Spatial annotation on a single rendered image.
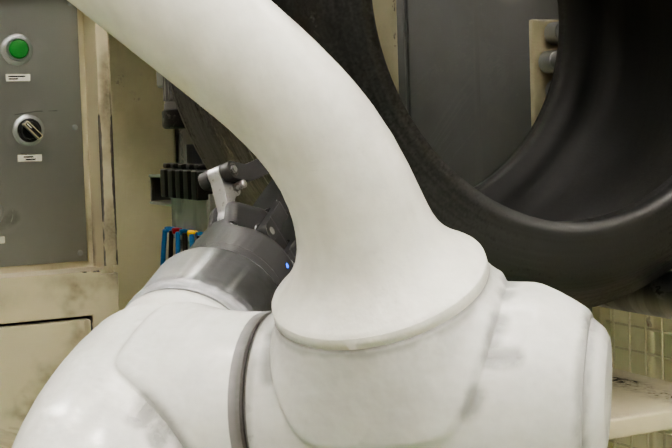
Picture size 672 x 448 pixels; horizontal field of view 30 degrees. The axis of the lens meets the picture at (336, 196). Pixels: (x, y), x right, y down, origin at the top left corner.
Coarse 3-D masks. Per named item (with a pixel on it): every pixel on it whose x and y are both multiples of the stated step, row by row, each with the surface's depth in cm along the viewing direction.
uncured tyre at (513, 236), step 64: (320, 0) 94; (576, 0) 138; (640, 0) 137; (384, 64) 96; (576, 64) 138; (640, 64) 137; (192, 128) 112; (576, 128) 138; (640, 128) 135; (256, 192) 108; (448, 192) 99; (512, 192) 135; (576, 192) 135; (640, 192) 128; (512, 256) 102; (576, 256) 105; (640, 256) 108
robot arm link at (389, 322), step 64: (128, 0) 51; (192, 0) 51; (256, 0) 53; (192, 64) 52; (256, 64) 52; (320, 64) 53; (256, 128) 53; (320, 128) 52; (384, 128) 54; (320, 192) 53; (384, 192) 54; (320, 256) 55; (384, 256) 54; (448, 256) 55; (320, 320) 54; (384, 320) 53; (448, 320) 54; (512, 320) 55; (576, 320) 56; (256, 384) 58; (320, 384) 55; (384, 384) 54; (448, 384) 54; (512, 384) 54; (576, 384) 54
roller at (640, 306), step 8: (656, 280) 116; (664, 280) 115; (648, 288) 117; (656, 288) 116; (664, 288) 115; (624, 296) 120; (632, 296) 118; (640, 296) 117; (648, 296) 116; (656, 296) 115; (664, 296) 114; (608, 304) 123; (616, 304) 121; (624, 304) 120; (632, 304) 119; (640, 304) 118; (648, 304) 117; (656, 304) 116; (664, 304) 115; (640, 312) 119; (648, 312) 118; (656, 312) 116; (664, 312) 115
